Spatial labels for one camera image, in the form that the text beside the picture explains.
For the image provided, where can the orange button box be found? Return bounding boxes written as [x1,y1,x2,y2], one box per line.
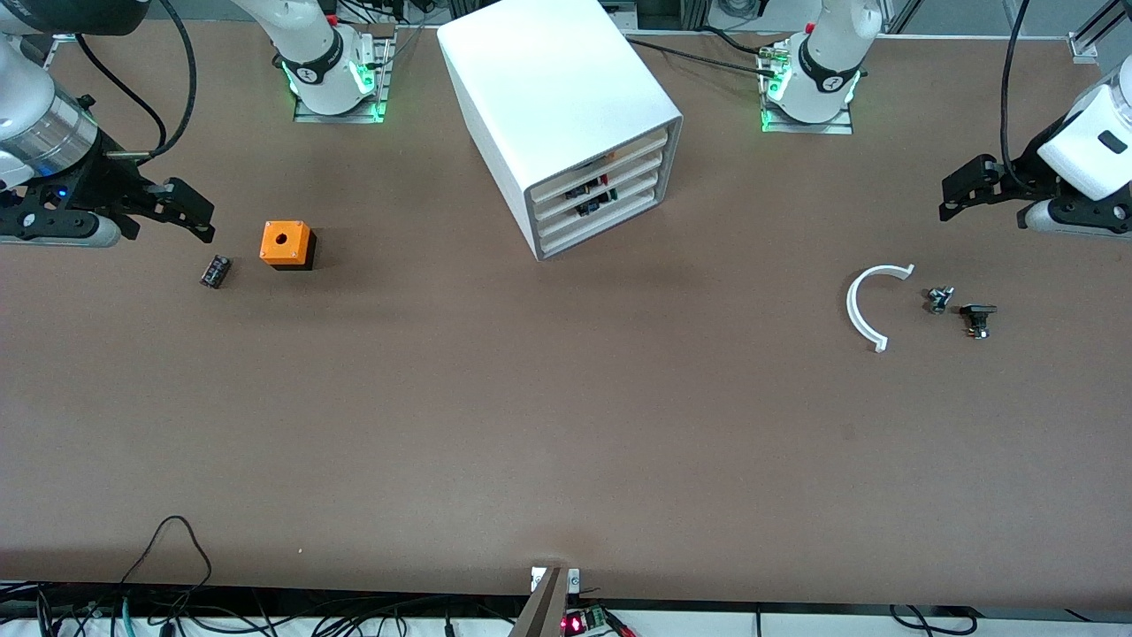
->
[259,220,317,272]

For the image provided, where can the white curved plastic arc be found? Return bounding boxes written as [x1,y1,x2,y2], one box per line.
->
[846,264,915,354]

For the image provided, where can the circuit board red light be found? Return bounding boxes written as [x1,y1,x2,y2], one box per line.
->
[562,606,638,637]

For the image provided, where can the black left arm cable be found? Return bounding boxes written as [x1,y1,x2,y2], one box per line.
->
[1000,0,1032,192]

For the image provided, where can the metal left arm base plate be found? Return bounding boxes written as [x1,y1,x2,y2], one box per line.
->
[760,40,855,135]

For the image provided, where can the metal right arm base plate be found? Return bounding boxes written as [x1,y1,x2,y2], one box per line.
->
[294,25,395,124]

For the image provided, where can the black table cable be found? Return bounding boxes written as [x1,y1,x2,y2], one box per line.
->
[623,35,784,76]

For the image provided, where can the black looped cable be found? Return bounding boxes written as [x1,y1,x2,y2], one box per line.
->
[119,516,214,611]

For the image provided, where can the black floor cable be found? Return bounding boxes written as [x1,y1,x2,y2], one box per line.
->
[889,604,974,637]

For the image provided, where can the brown camera mount post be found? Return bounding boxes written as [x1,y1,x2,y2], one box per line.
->
[509,566,571,637]

